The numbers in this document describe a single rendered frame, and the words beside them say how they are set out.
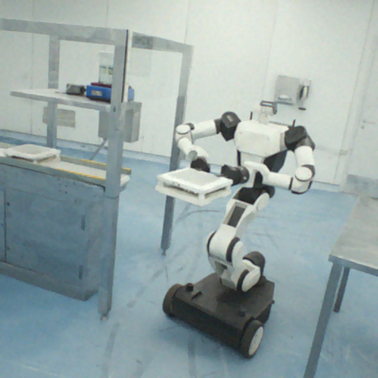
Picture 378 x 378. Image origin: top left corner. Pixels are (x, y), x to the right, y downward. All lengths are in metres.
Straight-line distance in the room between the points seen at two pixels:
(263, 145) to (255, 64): 3.71
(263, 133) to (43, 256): 1.54
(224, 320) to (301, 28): 4.36
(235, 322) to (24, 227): 1.40
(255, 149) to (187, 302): 0.95
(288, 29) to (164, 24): 1.70
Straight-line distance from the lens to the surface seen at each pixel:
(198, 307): 2.41
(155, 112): 6.12
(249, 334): 2.31
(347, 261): 1.76
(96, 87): 2.28
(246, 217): 2.26
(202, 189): 1.65
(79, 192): 2.35
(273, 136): 2.20
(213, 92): 5.91
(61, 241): 2.60
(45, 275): 2.78
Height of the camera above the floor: 1.50
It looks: 16 degrees down
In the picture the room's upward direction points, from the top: 7 degrees clockwise
